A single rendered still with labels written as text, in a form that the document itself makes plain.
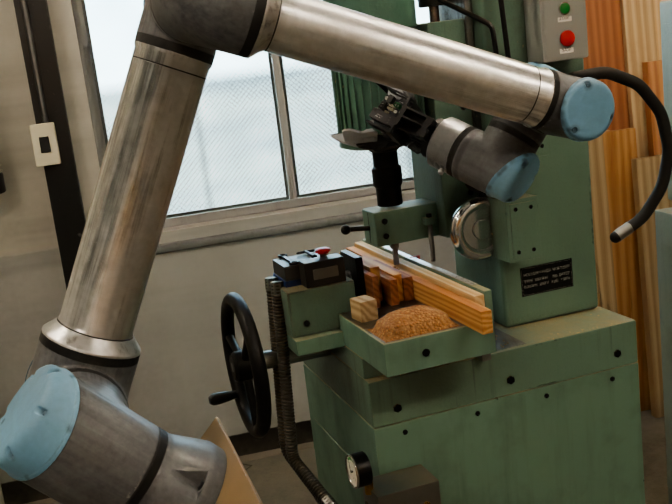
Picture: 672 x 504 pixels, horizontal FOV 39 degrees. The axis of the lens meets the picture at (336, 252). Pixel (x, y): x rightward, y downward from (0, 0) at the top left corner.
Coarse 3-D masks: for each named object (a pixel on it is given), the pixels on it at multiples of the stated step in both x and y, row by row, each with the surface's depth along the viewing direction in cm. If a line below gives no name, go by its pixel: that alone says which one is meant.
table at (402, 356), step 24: (384, 312) 177; (288, 336) 180; (312, 336) 178; (336, 336) 178; (360, 336) 169; (432, 336) 161; (456, 336) 163; (480, 336) 164; (384, 360) 159; (408, 360) 160; (432, 360) 162; (456, 360) 163
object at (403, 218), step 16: (368, 208) 191; (384, 208) 188; (400, 208) 187; (416, 208) 188; (432, 208) 189; (368, 224) 189; (384, 224) 186; (400, 224) 187; (416, 224) 188; (368, 240) 190; (384, 240) 186; (400, 240) 188
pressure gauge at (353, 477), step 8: (352, 456) 166; (360, 456) 166; (352, 464) 166; (360, 464) 165; (368, 464) 165; (360, 472) 164; (368, 472) 165; (352, 480) 168; (360, 480) 165; (368, 480) 165; (368, 488) 168
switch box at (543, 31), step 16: (528, 0) 177; (544, 0) 174; (560, 0) 175; (576, 0) 176; (528, 16) 178; (544, 16) 175; (560, 16) 176; (576, 16) 177; (528, 32) 179; (544, 32) 175; (560, 32) 176; (576, 32) 177; (528, 48) 180; (544, 48) 176; (560, 48) 177; (576, 48) 178
